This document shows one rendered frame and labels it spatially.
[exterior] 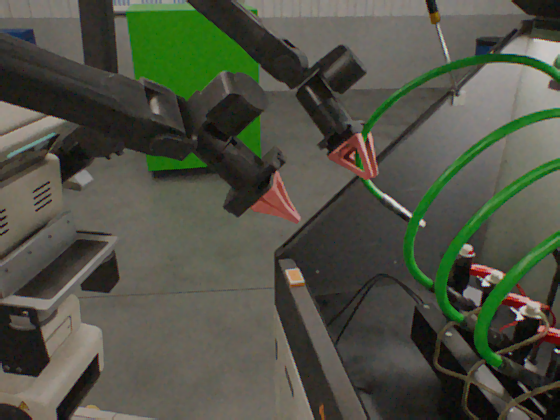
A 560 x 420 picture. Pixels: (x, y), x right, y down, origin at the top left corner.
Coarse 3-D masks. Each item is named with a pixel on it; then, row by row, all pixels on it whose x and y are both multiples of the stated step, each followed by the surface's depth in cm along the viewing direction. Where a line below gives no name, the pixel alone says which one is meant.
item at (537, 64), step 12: (456, 60) 75; (468, 60) 74; (480, 60) 73; (492, 60) 73; (504, 60) 73; (516, 60) 72; (528, 60) 72; (540, 60) 72; (432, 72) 75; (444, 72) 75; (552, 72) 72; (408, 84) 77; (420, 84) 76; (396, 96) 78; (384, 108) 79; (372, 120) 80; (360, 168) 84; (372, 192) 86
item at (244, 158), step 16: (240, 144) 64; (224, 160) 63; (240, 160) 63; (256, 160) 65; (272, 160) 62; (224, 176) 64; (240, 176) 64; (256, 176) 63; (240, 192) 64; (224, 208) 66
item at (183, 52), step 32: (128, 32) 343; (160, 32) 347; (192, 32) 352; (160, 64) 357; (192, 64) 362; (224, 64) 367; (256, 64) 372; (256, 128) 395; (160, 160) 389; (192, 160) 395
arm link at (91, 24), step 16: (80, 0) 89; (96, 0) 88; (112, 0) 92; (80, 16) 90; (96, 16) 89; (112, 16) 92; (96, 32) 90; (112, 32) 93; (96, 48) 92; (112, 48) 93; (96, 64) 93; (112, 64) 94; (80, 128) 96; (80, 144) 97; (96, 144) 96; (112, 144) 96
